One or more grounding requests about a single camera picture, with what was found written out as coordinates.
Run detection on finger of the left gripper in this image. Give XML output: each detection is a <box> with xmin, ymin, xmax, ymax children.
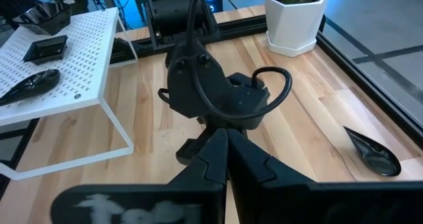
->
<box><xmin>174</xmin><ymin>136</ymin><xmax>208</xmax><ymax>167</ymax></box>

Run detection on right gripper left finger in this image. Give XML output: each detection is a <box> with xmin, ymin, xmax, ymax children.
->
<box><xmin>49</xmin><ymin>128</ymin><xmax>229</xmax><ymax>224</ymax></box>

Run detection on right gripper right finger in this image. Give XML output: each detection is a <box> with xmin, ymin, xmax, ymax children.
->
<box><xmin>227</xmin><ymin>128</ymin><xmax>423</xmax><ymax>224</ymax></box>

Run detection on black teardrop mini plate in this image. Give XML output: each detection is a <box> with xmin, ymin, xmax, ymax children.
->
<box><xmin>342</xmin><ymin>125</ymin><xmax>403</xmax><ymax>178</ymax></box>
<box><xmin>0</xmin><ymin>68</ymin><xmax>61</xmax><ymax>107</ymax></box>

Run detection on small black square mini plate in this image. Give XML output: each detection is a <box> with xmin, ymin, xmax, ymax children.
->
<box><xmin>22</xmin><ymin>34</ymin><xmax>69</xmax><ymax>66</ymax></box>

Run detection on black deep square mini bowl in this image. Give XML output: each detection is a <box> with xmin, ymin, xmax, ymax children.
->
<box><xmin>12</xmin><ymin>1</ymin><xmax>72</xmax><ymax>36</ymax></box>

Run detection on white perforated metal shelf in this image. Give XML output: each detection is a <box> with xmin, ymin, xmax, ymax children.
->
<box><xmin>0</xmin><ymin>6</ymin><xmax>139</xmax><ymax>182</ymax></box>

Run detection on white hexagonal plant pot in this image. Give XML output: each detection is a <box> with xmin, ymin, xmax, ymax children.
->
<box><xmin>264</xmin><ymin>0</ymin><xmax>331</xmax><ymax>58</ymax></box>

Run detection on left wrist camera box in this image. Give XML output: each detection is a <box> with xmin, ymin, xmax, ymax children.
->
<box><xmin>227</xmin><ymin>72</ymin><xmax>271</xmax><ymax>120</ymax></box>

